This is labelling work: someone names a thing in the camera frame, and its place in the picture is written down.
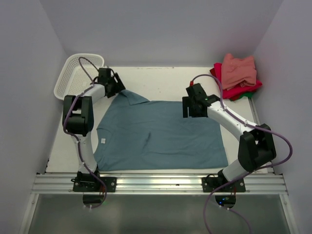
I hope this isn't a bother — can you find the blue-grey t shirt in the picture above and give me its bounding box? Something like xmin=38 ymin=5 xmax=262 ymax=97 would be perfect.
xmin=94 ymin=90 xmax=228 ymax=171

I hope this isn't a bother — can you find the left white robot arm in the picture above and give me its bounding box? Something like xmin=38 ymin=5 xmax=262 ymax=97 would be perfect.
xmin=62 ymin=68 xmax=125 ymax=193

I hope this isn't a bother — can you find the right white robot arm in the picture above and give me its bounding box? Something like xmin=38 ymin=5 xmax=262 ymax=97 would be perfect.
xmin=182 ymin=82 xmax=276 ymax=192

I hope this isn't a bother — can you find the white plastic basket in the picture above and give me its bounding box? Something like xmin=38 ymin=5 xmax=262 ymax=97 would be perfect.
xmin=54 ymin=53 xmax=104 ymax=100

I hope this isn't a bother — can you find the folded red shirt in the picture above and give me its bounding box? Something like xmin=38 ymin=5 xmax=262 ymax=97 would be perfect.
xmin=210 ymin=63 xmax=263 ymax=101

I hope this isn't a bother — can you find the folded salmon pink shirt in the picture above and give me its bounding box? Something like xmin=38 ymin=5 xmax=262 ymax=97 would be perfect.
xmin=221 ymin=53 xmax=257 ymax=90

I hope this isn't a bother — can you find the folded green shirt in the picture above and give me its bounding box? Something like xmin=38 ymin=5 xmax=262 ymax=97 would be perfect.
xmin=238 ymin=92 xmax=254 ymax=99

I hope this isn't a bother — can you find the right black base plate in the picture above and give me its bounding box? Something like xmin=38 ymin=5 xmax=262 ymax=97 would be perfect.
xmin=201 ymin=174 xmax=246 ymax=193

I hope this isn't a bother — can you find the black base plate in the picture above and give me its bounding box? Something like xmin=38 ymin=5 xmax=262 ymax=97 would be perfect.
xmin=201 ymin=174 xmax=246 ymax=193
xmin=71 ymin=177 xmax=117 ymax=193

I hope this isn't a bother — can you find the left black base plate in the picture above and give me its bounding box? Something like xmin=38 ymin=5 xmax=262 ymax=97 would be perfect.
xmin=71 ymin=177 xmax=117 ymax=193

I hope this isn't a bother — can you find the aluminium rail frame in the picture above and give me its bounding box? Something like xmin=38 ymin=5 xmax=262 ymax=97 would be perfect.
xmin=19 ymin=97 xmax=299 ymax=234

